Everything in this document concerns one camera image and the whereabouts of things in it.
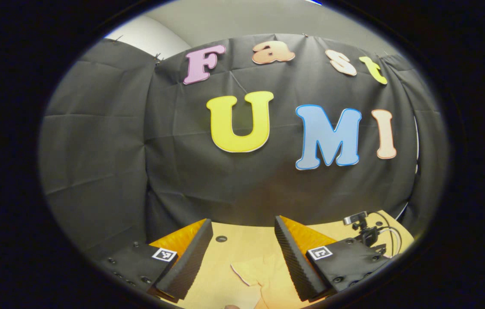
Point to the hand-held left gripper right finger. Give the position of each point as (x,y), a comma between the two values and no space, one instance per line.
(294,262)

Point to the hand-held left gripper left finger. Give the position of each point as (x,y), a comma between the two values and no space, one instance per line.
(186,266)

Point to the orange T-shirt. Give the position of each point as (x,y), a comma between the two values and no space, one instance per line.
(268,283)

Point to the black backdrop cloth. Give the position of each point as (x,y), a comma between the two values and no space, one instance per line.
(182,171)

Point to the ceiling light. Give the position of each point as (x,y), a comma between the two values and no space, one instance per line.
(313,1)

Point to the black webcam on mount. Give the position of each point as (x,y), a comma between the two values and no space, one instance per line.
(364,231)

